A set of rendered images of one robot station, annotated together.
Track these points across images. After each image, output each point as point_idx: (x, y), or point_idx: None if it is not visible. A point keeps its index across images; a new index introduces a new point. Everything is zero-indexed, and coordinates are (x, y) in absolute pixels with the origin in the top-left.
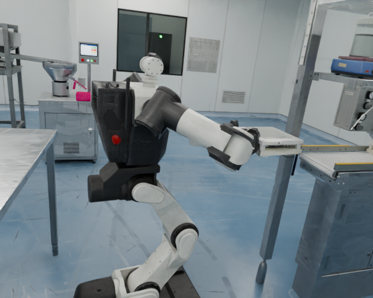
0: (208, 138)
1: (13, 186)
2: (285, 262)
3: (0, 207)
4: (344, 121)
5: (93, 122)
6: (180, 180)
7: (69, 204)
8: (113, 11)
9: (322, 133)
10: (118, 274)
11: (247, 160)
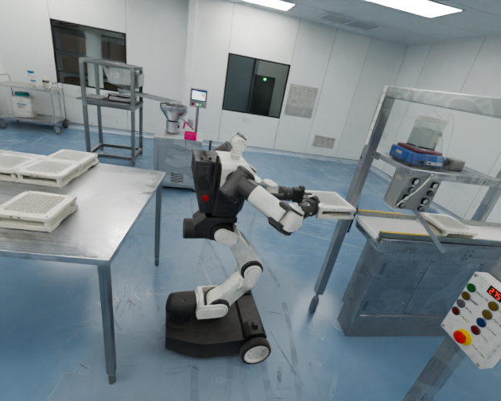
0: (269, 211)
1: (131, 221)
2: (336, 298)
3: (122, 237)
4: (391, 199)
5: None
6: (262, 216)
7: (171, 226)
8: (224, 55)
9: None
10: (200, 290)
11: (297, 228)
